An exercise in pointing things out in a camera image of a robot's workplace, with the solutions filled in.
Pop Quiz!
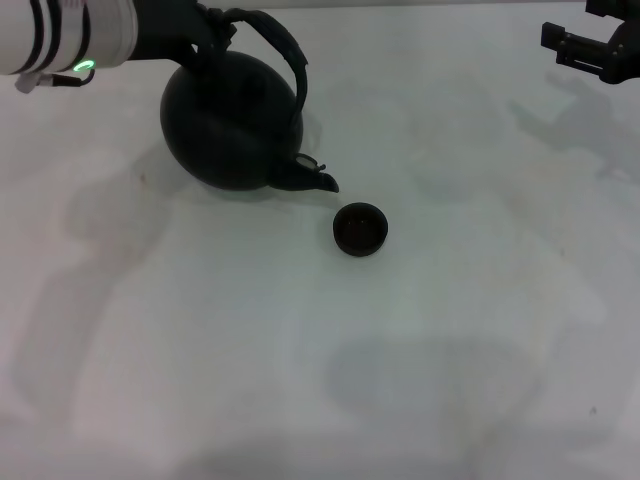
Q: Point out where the small dark teacup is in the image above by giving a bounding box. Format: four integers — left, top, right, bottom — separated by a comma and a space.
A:
331, 200, 390, 258

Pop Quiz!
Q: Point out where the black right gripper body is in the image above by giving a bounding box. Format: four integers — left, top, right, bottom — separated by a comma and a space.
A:
597, 8, 640, 85

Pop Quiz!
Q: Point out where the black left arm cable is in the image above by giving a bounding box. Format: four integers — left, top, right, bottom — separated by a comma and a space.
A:
14, 66, 97, 94

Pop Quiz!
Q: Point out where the black round teapot with handle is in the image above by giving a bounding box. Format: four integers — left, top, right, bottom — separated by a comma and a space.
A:
159, 6, 341, 194

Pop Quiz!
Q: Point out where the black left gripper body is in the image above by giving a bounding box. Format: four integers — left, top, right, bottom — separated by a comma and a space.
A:
122, 0, 217, 69

